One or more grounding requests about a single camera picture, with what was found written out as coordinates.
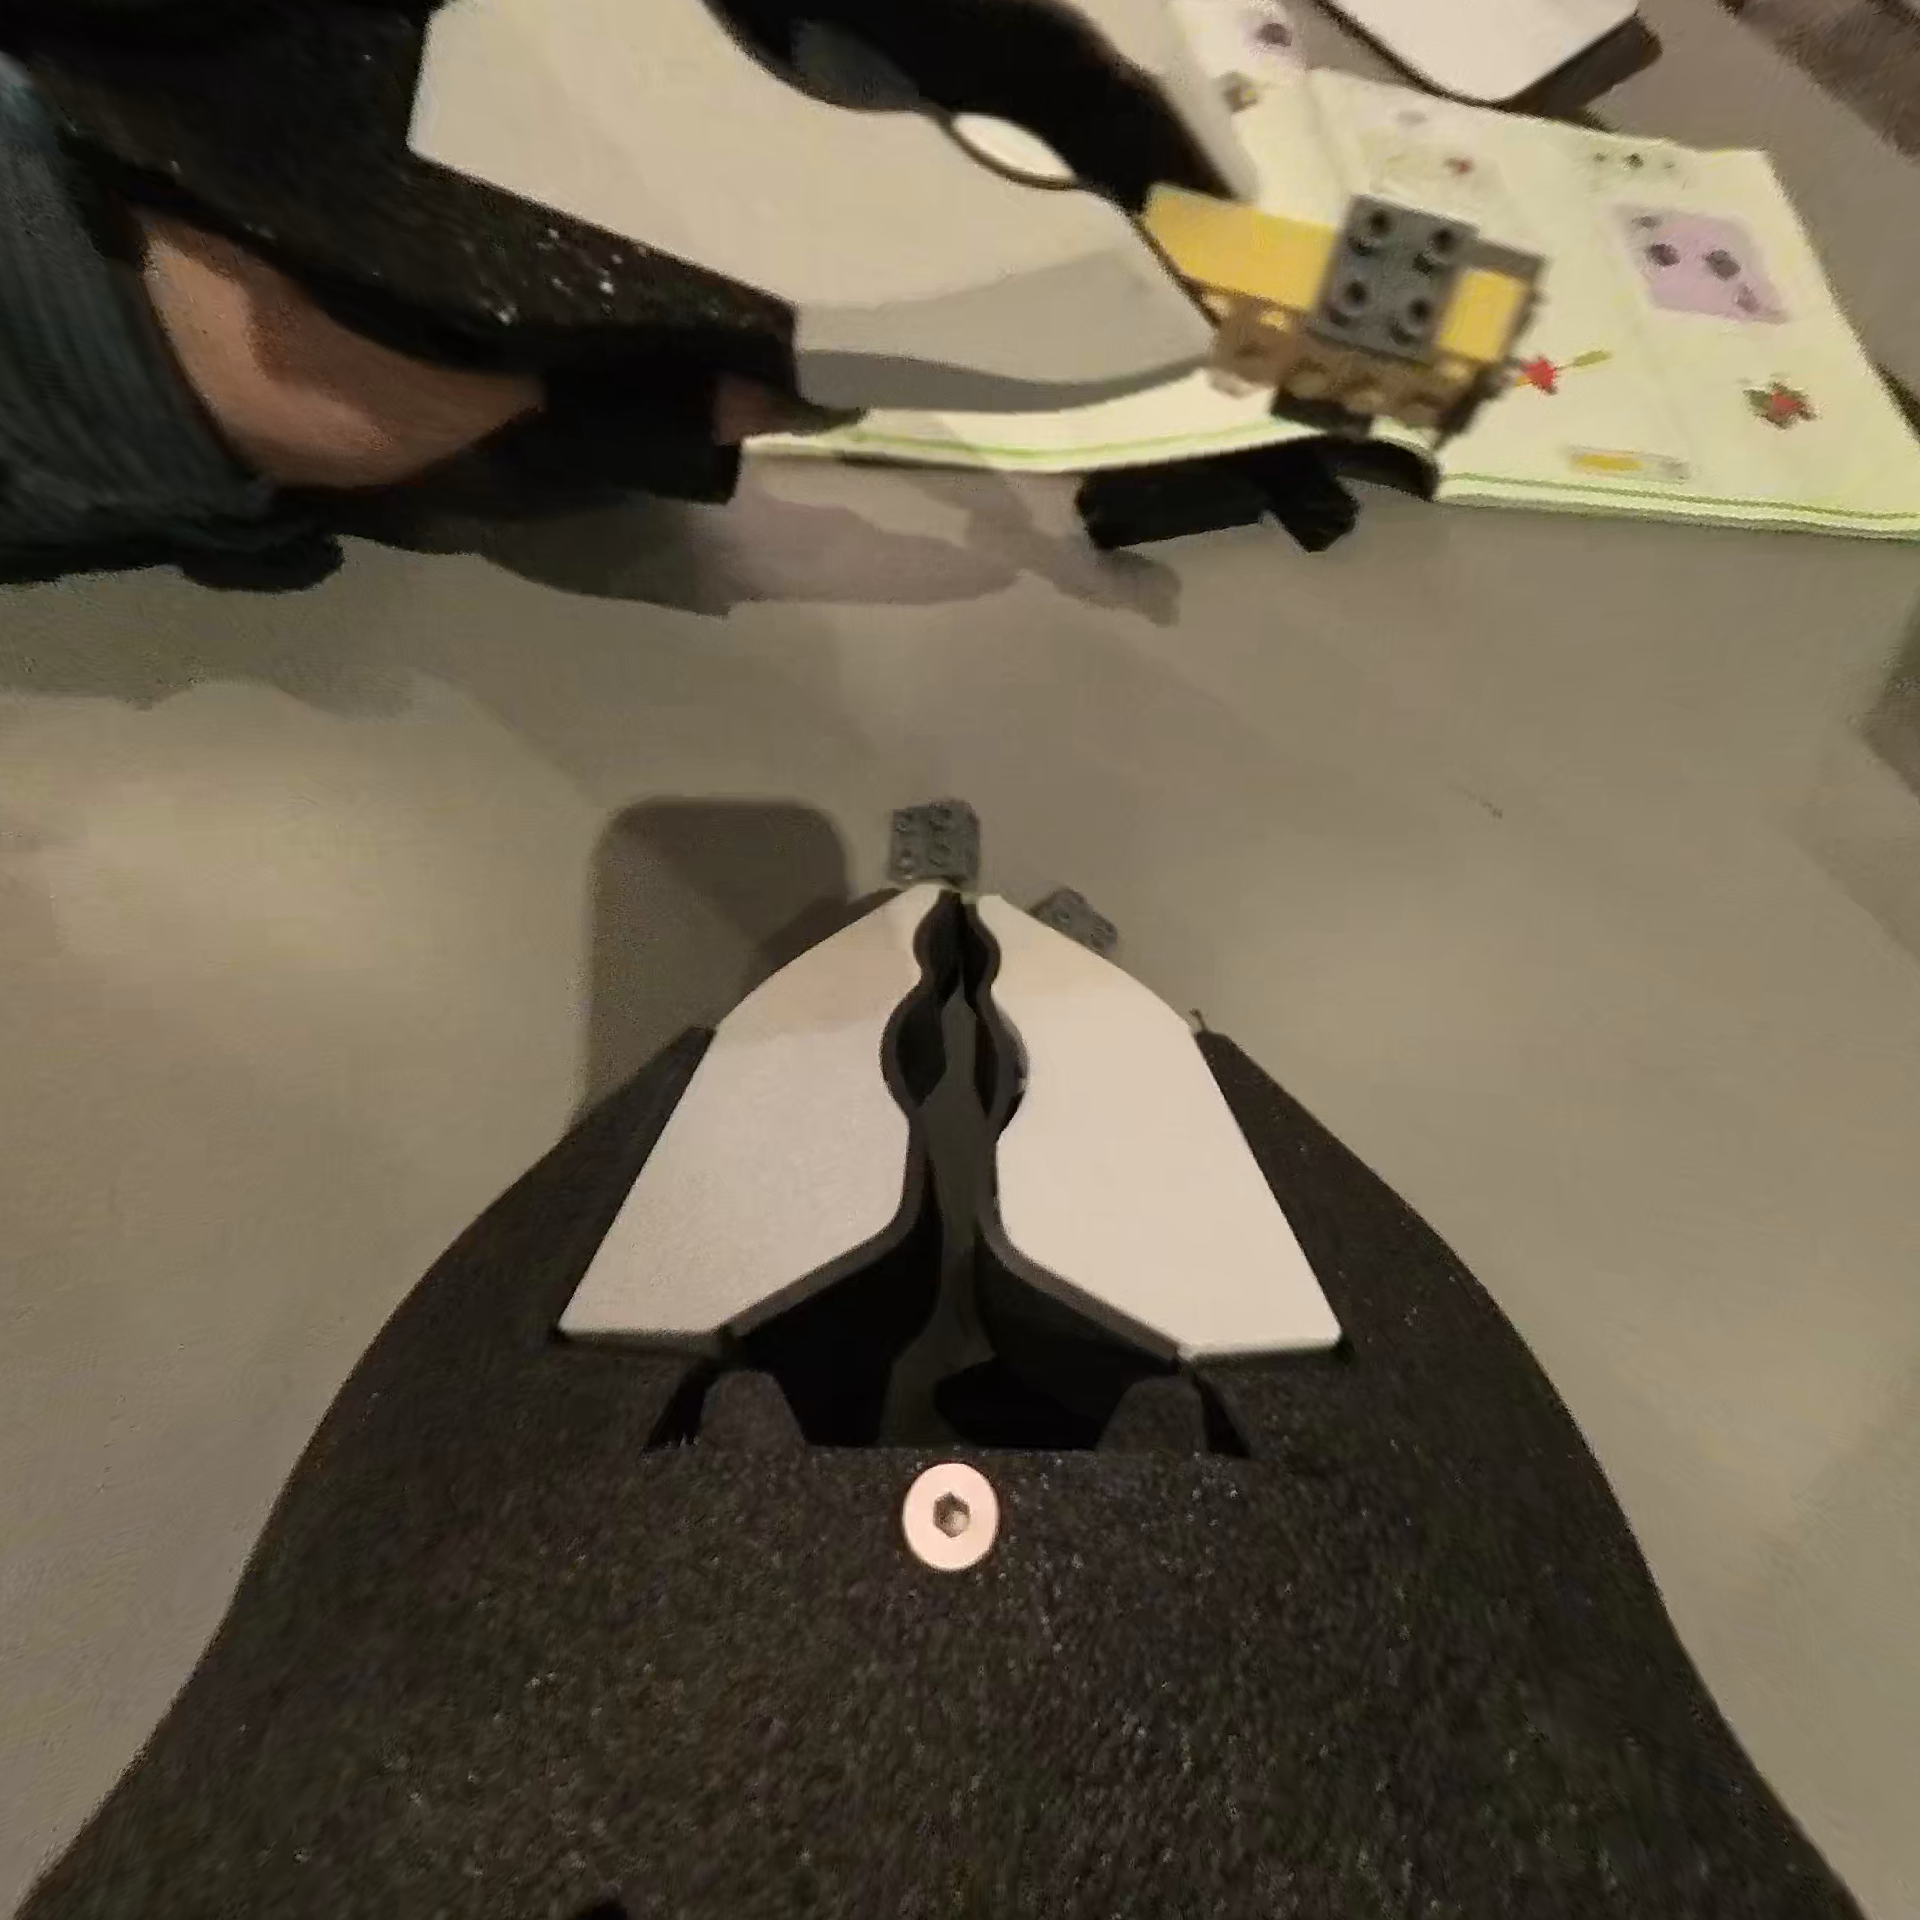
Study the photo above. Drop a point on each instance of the yellow tan brick assembly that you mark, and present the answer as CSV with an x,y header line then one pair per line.
x,y
1277,248

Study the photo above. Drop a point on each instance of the person's left forearm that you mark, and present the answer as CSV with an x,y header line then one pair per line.
x,y
76,375

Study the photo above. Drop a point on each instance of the grey desk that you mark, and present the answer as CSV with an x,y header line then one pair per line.
x,y
300,932

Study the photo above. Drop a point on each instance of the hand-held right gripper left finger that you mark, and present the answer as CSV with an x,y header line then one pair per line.
x,y
781,1142

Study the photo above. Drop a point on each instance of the white flat pad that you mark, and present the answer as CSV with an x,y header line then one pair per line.
x,y
1484,38

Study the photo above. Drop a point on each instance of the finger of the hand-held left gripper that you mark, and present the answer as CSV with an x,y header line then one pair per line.
x,y
676,182
1118,44

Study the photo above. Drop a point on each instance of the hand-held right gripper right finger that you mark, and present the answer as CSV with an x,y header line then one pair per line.
x,y
1156,1172

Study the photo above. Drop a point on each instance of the small grey toy brick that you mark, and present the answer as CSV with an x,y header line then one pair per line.
x,y
933,844
1078,917

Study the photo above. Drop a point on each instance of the person's left hand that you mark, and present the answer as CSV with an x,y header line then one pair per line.
x,y
347,389

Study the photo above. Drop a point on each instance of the pale green instruction booklet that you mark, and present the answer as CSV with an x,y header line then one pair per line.
x,y
1652,346

